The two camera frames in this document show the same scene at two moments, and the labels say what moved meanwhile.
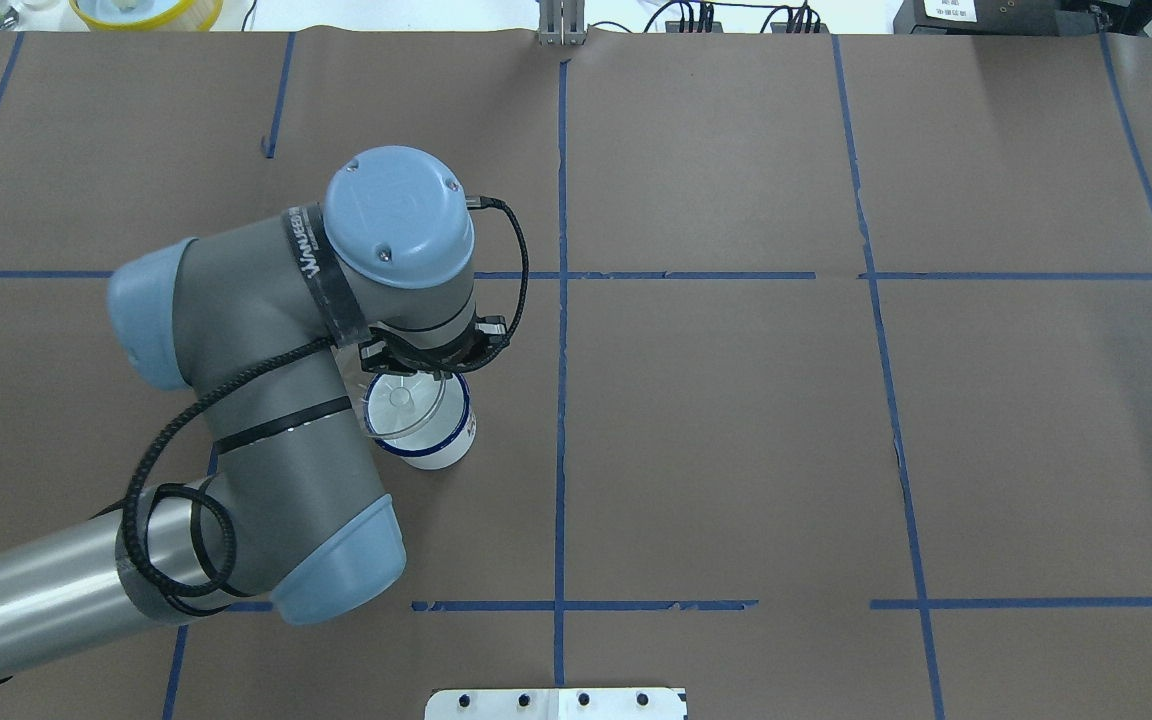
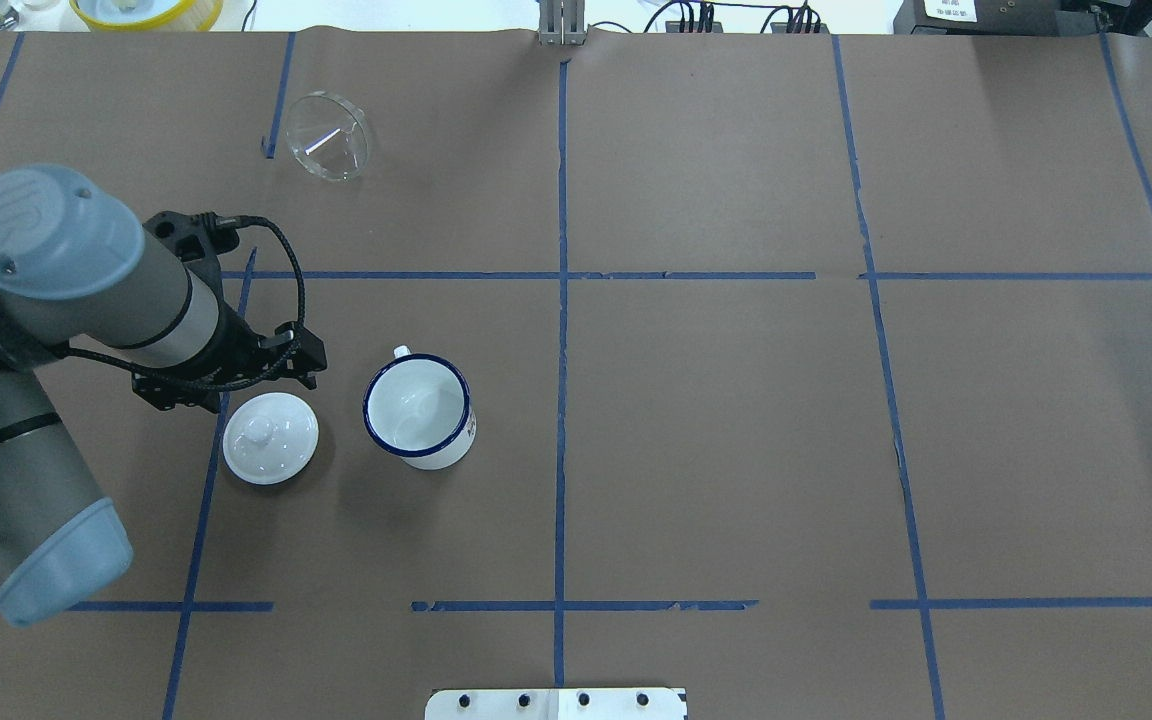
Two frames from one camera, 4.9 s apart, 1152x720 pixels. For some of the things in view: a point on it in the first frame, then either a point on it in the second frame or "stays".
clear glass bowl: [392, 404] -> [329, 134]
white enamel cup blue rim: [444, 439] stays
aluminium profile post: [561, 22] stays
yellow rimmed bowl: [147, 15] stays
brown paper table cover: [854, 374] stays
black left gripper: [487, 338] -> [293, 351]
